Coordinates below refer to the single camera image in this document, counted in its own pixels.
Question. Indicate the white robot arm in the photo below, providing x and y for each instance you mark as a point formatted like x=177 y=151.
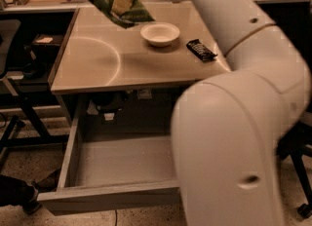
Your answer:
x=225 y=129

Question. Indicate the black snack bar wrapper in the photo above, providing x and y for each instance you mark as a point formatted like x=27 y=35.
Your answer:
x=198 y=49

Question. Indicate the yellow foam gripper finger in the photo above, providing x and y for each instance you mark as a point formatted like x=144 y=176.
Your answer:
x=120 y=7

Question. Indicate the green jalapeno chip bag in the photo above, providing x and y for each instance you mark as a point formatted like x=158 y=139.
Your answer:
x=136 y=15

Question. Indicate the open grey top drawer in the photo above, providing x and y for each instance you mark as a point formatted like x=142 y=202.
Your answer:
x=122 y=163

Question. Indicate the grey office chair left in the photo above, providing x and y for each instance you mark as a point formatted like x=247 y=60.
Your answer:
x=8 y=30

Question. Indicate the black box under desk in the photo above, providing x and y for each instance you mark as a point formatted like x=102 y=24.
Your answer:
x=46 y=46

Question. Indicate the grey drawer cabinet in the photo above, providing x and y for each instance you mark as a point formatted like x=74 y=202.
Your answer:
x=102 y=56

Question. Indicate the white bowl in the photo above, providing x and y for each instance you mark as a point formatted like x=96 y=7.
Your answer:
x=159 y=34

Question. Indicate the black office chair right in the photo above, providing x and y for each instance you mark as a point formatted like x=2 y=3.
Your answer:
x=296 y=143

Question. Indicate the black shoe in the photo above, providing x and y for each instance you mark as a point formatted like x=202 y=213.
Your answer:
x=16 y=192

